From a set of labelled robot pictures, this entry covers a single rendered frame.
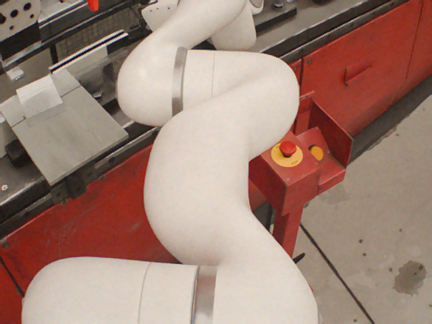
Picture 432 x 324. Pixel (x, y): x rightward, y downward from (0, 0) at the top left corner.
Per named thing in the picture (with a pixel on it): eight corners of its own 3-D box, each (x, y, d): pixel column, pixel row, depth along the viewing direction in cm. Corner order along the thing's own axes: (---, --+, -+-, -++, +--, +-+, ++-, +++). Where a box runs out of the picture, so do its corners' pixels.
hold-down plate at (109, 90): (15, 169, 115) (12, 159, 113) (7, 154, 118) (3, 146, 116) (123, 102, 128) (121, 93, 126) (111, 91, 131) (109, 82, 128)
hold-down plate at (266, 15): (214, 54, 139) (214, 44, 137) (200, 44, 142) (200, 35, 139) (296, 14, 152) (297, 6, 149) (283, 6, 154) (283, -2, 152)
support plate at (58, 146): (50, 186, 98) (49, 183, 97) (-1, 111, 111) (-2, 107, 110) (129, 137, 105) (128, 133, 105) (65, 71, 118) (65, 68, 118)
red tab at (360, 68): (347, 87, 180) (350, 71, 175) (343, 84, 181) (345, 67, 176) (372, 70, 187) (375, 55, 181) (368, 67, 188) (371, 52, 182)
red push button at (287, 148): (285, 165, 129) (286, 154, 126) (274, 154, 131) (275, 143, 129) (298, 158, 131) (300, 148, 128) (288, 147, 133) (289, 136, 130)
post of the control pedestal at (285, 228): (273, 290, 180) (293, 188, 139) (264, 279, 183) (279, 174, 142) (286, 282, 182) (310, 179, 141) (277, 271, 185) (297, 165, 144)
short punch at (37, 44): (4, 69, 106) (-5, 35, 99) (1, 65, 107) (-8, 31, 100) (43, 47, 110) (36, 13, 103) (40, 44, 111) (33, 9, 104)
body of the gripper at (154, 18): (210, 19, 121) (171, 31, 127) (188, -16, 115) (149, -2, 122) (198, 38, 116) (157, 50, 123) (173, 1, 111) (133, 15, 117)
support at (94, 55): (56, 84, 119) (54, 73, 116) (54, 82, 119) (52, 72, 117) (107, 55, 125) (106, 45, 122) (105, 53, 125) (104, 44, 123)
